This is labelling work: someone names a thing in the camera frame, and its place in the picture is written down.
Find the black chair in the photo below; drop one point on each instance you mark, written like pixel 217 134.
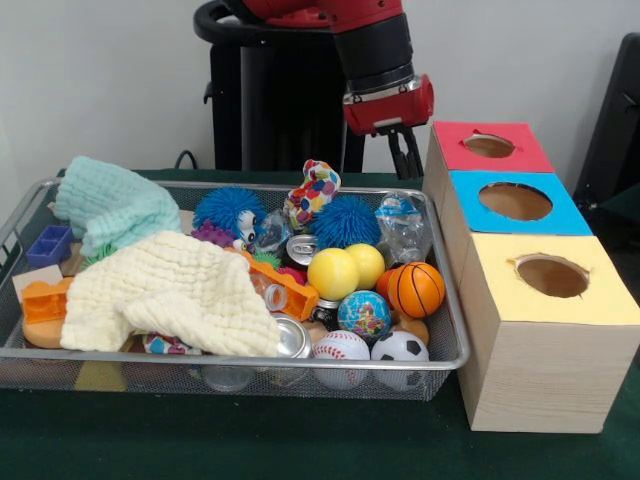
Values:
pixel 615 130

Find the dark green table cloth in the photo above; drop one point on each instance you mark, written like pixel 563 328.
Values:
pixel 250 440

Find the small soccer ball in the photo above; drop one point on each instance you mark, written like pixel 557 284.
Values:
pixel 400 347

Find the small baseball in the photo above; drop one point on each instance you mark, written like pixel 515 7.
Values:
pixel 342 346

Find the colourful spotted plush toy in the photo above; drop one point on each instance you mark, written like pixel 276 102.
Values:
pixel 312 195

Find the globe print ball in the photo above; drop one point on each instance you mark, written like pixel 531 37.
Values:
pixel 365 315

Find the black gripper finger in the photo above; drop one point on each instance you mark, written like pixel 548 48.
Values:
pixel 396 155
pixel 414 152

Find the mint green cloth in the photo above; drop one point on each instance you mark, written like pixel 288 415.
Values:
pixel 115 205

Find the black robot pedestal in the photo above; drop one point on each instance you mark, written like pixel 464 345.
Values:
pixel 280 110

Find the wooden box with three holes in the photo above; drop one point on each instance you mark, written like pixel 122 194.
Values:
pixel 530 370

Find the cream waffle cloth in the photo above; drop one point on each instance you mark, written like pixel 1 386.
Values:
pixel 170 290

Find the small orange basketball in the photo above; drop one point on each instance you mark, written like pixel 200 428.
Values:
pixel 416 289

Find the small yellow ball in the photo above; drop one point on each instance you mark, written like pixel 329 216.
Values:
pixel 367 265

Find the clear plastic packet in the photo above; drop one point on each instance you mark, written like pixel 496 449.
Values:
pixel 403 228

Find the blue spiky ball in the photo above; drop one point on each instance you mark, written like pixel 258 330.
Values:
pixel 346 220
pixel 228 210

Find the shallow clear mesh bin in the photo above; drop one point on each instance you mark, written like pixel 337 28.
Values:
pixel 60 372

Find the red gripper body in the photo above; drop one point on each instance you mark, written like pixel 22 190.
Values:
pixel 390 105

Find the large yellow ball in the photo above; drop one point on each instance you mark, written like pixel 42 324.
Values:
pixel 333 274

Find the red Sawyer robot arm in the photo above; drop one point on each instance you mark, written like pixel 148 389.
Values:
pixel 375 45

